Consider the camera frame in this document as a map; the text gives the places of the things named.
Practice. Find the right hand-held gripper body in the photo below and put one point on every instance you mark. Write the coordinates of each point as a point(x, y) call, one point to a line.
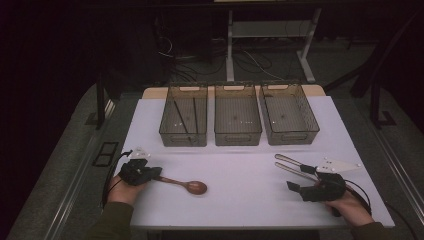
point(330, 188)

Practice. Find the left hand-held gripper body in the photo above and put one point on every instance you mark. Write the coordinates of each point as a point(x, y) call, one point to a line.
point(135, 173)

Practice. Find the smoky transparent plastic bin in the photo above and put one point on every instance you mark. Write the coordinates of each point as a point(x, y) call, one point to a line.
point(293, 138)
point(237, 139)
point(183, 140)

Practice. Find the brown wooden spoon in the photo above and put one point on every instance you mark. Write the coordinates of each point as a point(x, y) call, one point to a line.
point(196, 187)

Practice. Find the black chopstick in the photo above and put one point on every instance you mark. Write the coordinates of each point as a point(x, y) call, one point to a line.
point(195, 115)
point(181, 118)

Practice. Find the person's left hand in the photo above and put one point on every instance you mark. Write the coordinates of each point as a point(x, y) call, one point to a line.
point(121, 193)

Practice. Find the person's right hand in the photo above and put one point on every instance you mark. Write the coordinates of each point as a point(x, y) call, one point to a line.
point(353, 210)

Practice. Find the black metal stand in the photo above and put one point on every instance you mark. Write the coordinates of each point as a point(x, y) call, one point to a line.
point(375, 103)
point(100, 100)

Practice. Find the metal floor rail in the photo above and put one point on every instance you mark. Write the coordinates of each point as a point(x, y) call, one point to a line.
point(400, 166)
point(71, 186)

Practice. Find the white metal desk frame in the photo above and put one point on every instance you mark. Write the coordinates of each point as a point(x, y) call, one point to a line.
point(230, 50)

